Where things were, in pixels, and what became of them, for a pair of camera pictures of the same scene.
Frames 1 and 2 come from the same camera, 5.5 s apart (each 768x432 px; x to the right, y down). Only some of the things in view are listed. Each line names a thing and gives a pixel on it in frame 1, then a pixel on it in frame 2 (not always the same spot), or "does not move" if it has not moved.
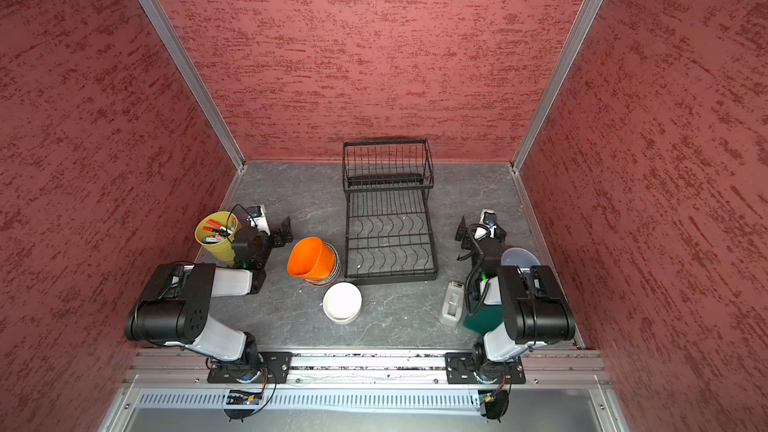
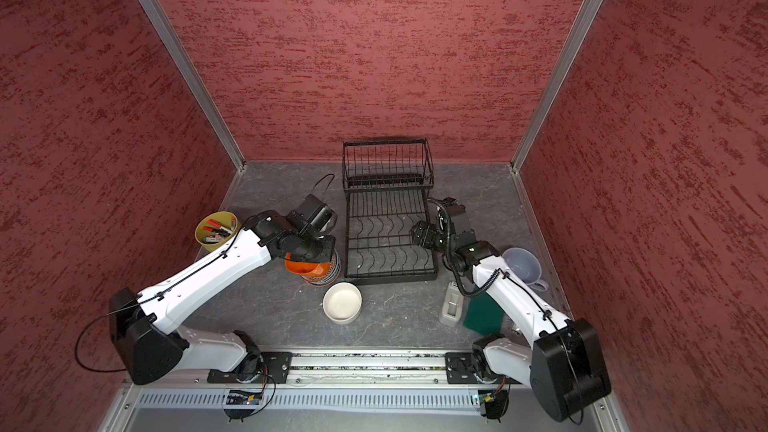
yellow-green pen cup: [215, 231] does not move
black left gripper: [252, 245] → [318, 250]
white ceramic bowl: [342, 302] does not move
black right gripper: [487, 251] → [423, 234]
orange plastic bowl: [311, 258] does not move
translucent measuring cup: [519, 257] does not move
